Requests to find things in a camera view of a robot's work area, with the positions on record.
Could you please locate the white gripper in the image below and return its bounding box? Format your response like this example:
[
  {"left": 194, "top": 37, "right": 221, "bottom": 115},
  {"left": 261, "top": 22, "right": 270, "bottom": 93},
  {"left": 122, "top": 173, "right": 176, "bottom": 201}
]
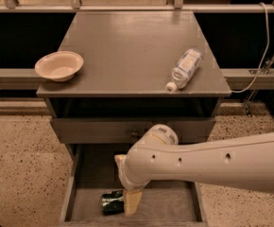
[{"left": 114, "top": 154, "right": 149, "bottom": 216}]

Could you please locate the crushed green can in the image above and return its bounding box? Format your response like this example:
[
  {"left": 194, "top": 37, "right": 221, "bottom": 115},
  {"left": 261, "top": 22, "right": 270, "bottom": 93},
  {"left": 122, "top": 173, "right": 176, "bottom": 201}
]
[{"left": 101, "top": 190, "right": 124, "bottom": 215}]

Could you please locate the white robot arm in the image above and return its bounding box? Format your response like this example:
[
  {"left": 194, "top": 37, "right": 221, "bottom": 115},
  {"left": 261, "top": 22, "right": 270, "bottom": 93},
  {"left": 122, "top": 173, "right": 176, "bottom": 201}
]
[{"left": 114, "top": 124, "right": 274, "bottom": 216}]

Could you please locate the open grey middle drawer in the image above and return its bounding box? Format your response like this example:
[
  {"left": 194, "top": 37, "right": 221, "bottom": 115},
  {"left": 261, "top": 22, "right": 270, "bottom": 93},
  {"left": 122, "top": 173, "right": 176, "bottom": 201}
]
[{"left": 60, "top": 144, "right": 209, "bottom": 227}]

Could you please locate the round dark drawer knob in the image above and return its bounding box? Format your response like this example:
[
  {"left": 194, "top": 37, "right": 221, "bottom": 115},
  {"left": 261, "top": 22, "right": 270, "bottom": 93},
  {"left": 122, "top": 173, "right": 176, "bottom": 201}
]
[{"left": 130, "top": 130, "right": 139, "bottom": 138}]

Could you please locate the grey wooden drawer cabinet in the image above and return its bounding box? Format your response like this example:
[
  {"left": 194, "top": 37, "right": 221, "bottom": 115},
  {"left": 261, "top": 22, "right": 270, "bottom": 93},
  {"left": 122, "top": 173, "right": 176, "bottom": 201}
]
[{"left": 36, "top": 9, "right": 232, "bottom": 163}]

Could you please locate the grey top drawer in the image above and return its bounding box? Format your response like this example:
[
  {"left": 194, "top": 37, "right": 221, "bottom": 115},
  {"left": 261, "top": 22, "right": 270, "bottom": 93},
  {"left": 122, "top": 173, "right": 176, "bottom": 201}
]
[{"left": 50, "top": 117, "right": 215, "bottom": 144}]

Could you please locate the white bowl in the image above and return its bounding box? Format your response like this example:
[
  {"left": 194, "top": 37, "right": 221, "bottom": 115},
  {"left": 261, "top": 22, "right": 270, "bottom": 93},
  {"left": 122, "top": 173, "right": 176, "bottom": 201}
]
[{"left": 35, "top": 51, "right": 84, "bottom": 82}]

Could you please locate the clear plastic water bottle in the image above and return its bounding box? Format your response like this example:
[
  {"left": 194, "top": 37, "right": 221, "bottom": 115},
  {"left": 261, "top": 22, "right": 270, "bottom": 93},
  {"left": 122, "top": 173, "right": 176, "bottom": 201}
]
[{"left": 165, "top": 48, "right": 202, "bottom": 93}]

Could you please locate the metal railing frame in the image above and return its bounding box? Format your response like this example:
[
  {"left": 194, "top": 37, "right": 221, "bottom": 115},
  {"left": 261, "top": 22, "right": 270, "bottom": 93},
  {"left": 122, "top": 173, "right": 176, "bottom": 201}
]
[{"left": 0, "top": 0, "right": 274, "bottom": 94}]

